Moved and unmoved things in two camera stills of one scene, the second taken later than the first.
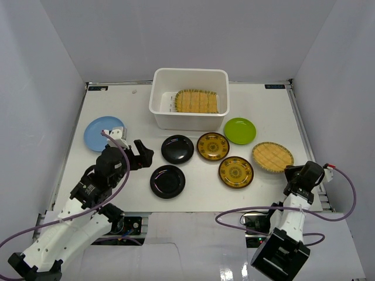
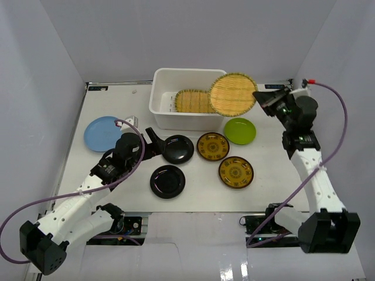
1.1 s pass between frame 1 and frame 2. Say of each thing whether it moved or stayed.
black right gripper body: moved
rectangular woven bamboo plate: stayed
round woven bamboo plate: moved
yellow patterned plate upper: stayed
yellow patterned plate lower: stayed
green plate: stayed
